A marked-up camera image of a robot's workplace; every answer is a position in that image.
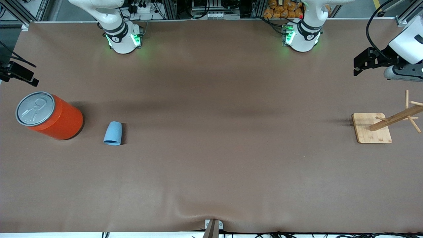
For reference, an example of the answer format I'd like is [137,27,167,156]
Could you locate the aluminium frame profile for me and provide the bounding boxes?
[395,0,423,27]
[0,0,50,31]

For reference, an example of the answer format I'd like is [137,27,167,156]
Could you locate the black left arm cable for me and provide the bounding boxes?
[365,0,397,61]

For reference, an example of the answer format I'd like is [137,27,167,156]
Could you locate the white power strip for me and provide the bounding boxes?
[130,3,153,14]

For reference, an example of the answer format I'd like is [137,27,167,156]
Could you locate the orange can with grey lid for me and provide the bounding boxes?
[15,92,84,140]

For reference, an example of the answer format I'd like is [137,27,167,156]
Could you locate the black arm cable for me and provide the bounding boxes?
[0,41,37,68]
[365,0,397,61]

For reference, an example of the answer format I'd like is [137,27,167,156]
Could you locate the brown table mat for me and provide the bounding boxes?
[0,18,423,233]

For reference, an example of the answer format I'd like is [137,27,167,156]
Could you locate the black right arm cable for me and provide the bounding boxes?
[0,41,37,68]

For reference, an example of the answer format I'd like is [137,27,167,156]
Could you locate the blue plastic cup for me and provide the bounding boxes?
[103,121,122,146]

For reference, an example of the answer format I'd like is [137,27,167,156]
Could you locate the orange snack bag pile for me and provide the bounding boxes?
[263,0,304,19]

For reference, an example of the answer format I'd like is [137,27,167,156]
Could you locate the metal bracket with wooden post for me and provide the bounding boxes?
[203,219,224,238]

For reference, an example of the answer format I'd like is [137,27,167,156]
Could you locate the wooden mug tree stand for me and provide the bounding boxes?
[352,90,423,144]

